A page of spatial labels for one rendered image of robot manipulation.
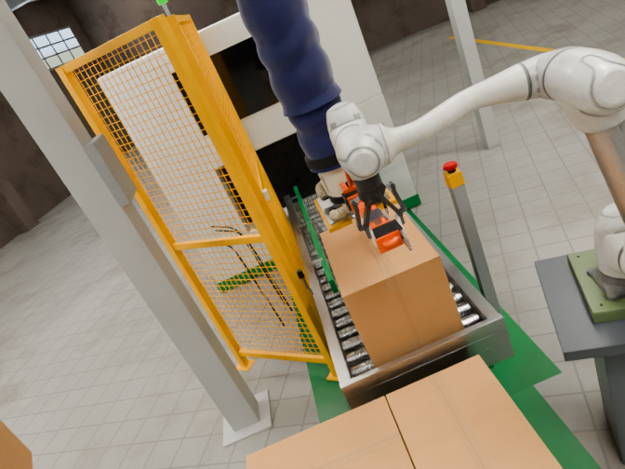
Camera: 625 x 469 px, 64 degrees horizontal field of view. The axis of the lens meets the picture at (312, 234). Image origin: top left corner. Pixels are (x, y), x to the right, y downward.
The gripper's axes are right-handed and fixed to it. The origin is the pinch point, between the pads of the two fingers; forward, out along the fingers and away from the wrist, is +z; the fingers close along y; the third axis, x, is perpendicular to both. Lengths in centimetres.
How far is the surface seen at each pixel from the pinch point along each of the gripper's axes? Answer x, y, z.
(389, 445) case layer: 8, 27, 73
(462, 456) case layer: 23, 6, 73
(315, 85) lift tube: -48, -1, -40
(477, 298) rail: -39, -31, 68
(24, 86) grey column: -89, 103, -79
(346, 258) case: -54, 13, 33
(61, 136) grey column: -89, 101, -56
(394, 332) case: -27, 8, 58
